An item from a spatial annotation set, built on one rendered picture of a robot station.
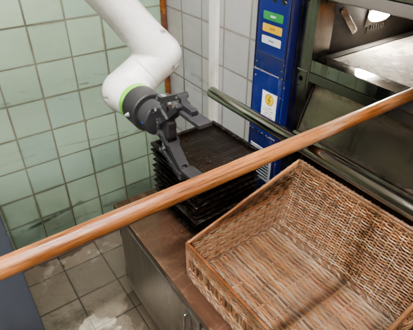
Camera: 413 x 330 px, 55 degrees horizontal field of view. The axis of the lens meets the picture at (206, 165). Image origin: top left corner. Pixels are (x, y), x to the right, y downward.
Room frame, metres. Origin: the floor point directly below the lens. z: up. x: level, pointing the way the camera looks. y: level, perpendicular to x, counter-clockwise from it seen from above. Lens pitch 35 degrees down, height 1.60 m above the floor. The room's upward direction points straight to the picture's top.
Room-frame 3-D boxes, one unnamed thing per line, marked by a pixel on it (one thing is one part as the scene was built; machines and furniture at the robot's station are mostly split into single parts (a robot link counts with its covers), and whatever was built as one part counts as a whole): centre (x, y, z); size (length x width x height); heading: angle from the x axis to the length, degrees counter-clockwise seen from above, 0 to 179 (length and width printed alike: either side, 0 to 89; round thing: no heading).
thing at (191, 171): (0.66, 0.02, 1.12); 0.07 x 0.03 x 0.01; 35
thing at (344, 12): (1.24, -0.43, 1.28); 0.09 x 0.02 x 0.09; 125
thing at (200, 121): (0.66, 0.02, 1.25); 0.07 x 0.03 x 0.01; 35
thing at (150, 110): (0.77, 0.10, 1.19); 0.09 x 0.07 x 0.08; 35
